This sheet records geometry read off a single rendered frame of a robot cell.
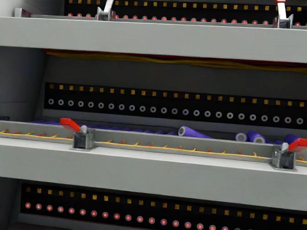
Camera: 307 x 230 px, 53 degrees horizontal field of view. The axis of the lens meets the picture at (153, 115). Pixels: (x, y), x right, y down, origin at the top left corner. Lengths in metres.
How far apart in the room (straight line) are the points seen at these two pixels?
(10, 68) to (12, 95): 0.05
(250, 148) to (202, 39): 0.17
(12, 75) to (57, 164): 0.24
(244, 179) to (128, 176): 0.15
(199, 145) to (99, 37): 0.22
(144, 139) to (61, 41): 0.20
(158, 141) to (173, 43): 0.14
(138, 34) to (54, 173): 0.23
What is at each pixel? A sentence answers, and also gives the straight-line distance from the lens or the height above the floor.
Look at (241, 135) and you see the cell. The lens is 0.49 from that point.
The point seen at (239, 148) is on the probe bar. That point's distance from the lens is 0.45.
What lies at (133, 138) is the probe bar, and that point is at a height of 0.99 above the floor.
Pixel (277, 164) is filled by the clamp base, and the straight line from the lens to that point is 0.42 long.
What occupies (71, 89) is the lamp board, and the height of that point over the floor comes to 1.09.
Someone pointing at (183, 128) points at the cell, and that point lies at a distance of 0.47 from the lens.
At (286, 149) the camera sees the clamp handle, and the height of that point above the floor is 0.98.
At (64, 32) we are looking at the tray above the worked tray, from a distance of 0.51.
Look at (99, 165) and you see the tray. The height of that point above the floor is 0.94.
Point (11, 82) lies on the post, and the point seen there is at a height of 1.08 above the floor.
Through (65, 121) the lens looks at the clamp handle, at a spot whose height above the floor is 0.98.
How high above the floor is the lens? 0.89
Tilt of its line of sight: 17 degrees up
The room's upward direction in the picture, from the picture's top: 7 degrees clockwise
